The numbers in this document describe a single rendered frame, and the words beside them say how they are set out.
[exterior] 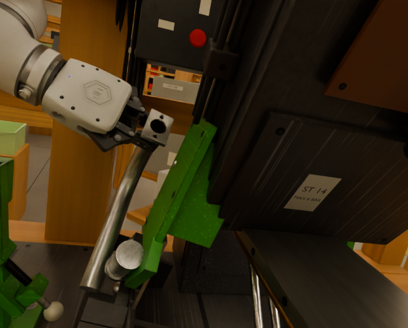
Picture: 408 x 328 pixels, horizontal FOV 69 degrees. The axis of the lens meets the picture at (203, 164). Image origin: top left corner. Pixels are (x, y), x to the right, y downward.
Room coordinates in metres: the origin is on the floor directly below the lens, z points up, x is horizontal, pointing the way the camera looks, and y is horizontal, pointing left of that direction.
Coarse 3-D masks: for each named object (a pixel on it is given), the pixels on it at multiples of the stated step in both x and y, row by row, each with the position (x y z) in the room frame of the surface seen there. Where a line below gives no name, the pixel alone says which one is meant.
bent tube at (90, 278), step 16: (144, 128) 0.44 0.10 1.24; (160, 128) 0.48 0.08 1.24; (160, 144) 0.45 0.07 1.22; (144, 160) 0.51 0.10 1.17; (128, 176) 0.51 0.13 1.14; (128, 192) 0.50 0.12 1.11; (112, 208) 0.47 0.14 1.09; (112, 224) 0.45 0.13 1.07; (112, 240) 0.43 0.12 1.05; (96, 256) 0.40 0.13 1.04; (96, 272) 0.39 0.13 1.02; (96, 288) 0.38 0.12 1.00
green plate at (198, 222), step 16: (192, 128) 0.45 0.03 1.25; (208, 128) 0.36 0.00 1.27; (192, 144) 0.40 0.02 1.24; (208, 144) 0.36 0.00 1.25; (192, 160) 0.36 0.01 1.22; (208, 160) 0.38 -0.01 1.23; (176, 176) 0.40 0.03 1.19; (192, 176) 0.36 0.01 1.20; (160, 192) 0.45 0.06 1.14; (176, 192) 0.36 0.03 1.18; (192, 192) 0.37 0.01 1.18; (160, 208) 0.40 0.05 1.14; (176, 208) 0.36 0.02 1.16; (192, 208) 0.38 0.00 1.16; (208, 208) 0.38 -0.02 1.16; (144, 224) 0.46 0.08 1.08; (160, 224) 0.36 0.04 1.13; (176, 224) 0.37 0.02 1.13; (192, 224) 0.38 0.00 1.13; (208, 224) 0.38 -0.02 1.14; (144, 240) 0.40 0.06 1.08; (160, 240) 0.35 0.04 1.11; (192, 240) 0.38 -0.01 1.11; (208, 240) 0.38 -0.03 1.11
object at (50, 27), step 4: (48, 24) 6.47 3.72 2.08; (52, 24) 6.49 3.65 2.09; (56, 24) 6.51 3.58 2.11; (48, 28) 6.41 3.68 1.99; (52, 28) 6.43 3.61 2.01; (56, 28) 6.51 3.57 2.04; (44, 44) 6.41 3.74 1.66; (48, 44) 6.44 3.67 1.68; (148, 64) 7.15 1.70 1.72; (148, 68) 7.15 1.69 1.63; (148, 72) 7.11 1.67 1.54; (148, 76) 7.16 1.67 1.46; (144, 80) 7.55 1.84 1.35; (144, 84) 7.18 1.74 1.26; (144, 88) 7.14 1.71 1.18; (144, 92) 7.11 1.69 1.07; (140, 128) 7.11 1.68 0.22
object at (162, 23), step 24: (144, 0) 0.60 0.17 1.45; (168, 0) 0.61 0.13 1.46; (192, 0) 0.62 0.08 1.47; (216, 0) 0.63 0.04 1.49; (144, 24) 0.60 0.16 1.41; (168, 24) 0.61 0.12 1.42; (192, 24) 0.62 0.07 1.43; (216, 24) 0.63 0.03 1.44; (144, 48) 0.60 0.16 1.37; (168, 48) 0.61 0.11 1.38; (192, 48) 0.62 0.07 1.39; (192, 72) 0.72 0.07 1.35
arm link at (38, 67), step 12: (36, 48) 0.41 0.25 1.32; (48, 48) 0.42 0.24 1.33; (36, 60) 0.40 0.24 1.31; (48, 60) 0.40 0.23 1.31; (60, 60) 0.44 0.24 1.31; (24, 72) 0.39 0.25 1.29; (36, 72) 0.39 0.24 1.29; (48, 72) 0.41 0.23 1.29; (24, 84) 0.39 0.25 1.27; (36, 84) 0.39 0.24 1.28; (24, 96) 0.39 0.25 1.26; (36, 96) 0.41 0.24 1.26
